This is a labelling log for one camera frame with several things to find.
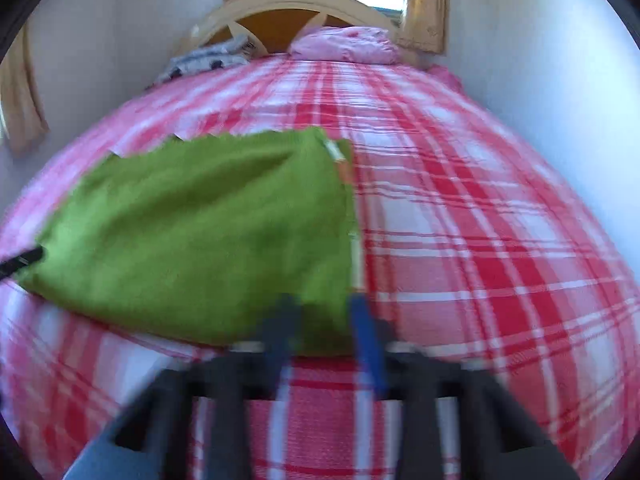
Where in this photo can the green orange striped knit sweater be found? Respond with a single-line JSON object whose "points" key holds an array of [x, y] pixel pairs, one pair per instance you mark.
{"points": [[200, 235]]}

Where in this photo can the bed with red plaid sheet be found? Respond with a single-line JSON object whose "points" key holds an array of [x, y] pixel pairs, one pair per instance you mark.
{"points": [[475, 210]]}

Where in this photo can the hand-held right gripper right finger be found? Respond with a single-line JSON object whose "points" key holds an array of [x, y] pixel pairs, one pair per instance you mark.
{"points": [[364, 342]]}

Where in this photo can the yellow patterned curtain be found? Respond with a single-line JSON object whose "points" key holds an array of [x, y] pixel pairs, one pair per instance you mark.
{"points": [[425, 10], [20, 105]]}

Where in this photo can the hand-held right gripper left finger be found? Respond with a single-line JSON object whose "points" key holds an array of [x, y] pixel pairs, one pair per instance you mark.
{"points": [[281, 332]]}

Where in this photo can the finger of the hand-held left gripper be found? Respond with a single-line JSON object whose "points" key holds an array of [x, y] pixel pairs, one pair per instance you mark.
{"points": [[22, 260]]}

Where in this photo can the white blue printed pillow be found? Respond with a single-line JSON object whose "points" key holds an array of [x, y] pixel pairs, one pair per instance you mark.
{"points": [[200, 62]]}

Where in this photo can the pink pillow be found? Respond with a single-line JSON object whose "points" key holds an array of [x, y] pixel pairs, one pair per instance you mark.
{"points": [[340, 45]]}

